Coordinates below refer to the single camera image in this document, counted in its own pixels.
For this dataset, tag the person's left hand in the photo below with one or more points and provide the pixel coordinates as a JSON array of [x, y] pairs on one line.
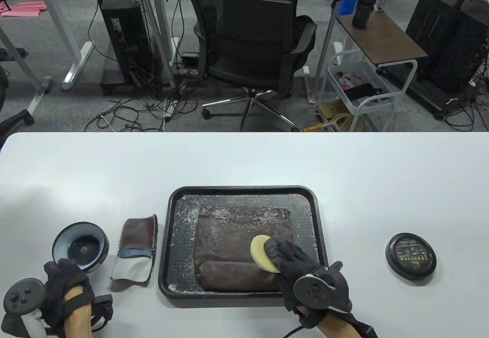
[[57, 280]]

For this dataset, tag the person's right hand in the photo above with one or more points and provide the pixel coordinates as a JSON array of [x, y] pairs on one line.
[[290, 261]]

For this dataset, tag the yellow round sponge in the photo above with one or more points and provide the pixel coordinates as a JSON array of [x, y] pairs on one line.
[[259, 252]]

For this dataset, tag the black round hand tracker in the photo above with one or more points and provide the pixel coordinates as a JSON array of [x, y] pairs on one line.
[[23, 296], [313, 290]]

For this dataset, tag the black leather care cream jar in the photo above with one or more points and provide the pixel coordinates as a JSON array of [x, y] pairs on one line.
[[82, 248]]

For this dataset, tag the black plastic tray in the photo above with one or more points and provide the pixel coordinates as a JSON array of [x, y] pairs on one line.
[[305, 215]]

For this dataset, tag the brown leather bag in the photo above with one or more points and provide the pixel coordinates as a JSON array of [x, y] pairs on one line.
[[225, 238]]

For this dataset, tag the brown microfibre cloth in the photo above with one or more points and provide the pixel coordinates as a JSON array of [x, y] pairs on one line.
[[139, 235]]

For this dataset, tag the black round jar lid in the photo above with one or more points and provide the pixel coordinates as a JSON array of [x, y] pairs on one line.
[[410, 256]]

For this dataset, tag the person's right forearm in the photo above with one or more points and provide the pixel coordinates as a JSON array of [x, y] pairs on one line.
[[338, 328]]

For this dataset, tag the person's left forearm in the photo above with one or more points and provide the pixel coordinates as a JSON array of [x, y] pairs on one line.
[[78, 315]]

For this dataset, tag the cardboard box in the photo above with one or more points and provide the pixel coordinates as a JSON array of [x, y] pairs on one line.
[[344, 112]]

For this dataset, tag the white metal trolley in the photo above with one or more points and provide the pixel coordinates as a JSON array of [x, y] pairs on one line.
[[366, 105]]

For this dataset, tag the flat black device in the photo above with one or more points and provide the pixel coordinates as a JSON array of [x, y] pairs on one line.
[[361, 91]]

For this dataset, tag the white power strip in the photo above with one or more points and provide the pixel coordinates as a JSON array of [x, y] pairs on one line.
[[170, 109]]

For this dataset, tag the white desk leg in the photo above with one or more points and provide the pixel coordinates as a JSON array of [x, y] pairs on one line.
[[23, 67]]

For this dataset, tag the black power adapter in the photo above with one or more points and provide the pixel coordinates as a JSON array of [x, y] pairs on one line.
[[190, 59]]

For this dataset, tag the black mesh office chair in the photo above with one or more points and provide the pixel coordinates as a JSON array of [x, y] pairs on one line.
[[244, 28]]

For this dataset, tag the brown wooden trolley top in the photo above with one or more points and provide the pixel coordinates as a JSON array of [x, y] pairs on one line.
[[382, 36]]

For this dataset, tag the black computer tower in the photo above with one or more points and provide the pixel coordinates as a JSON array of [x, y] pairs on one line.
[[126, 36]]

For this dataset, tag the dark desk with white legs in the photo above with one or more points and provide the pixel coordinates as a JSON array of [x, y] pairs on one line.
[[57, 21]]

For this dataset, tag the blue box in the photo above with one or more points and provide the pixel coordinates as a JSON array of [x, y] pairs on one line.
[[347, 6]]

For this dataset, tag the black water bottle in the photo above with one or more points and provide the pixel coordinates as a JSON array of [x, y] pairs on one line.
[[363, 9]]

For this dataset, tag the black equipment case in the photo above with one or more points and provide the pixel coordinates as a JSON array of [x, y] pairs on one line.
[[447, 40]]

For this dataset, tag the pink sheets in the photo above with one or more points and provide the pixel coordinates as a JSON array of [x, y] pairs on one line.
[[23, 9]]

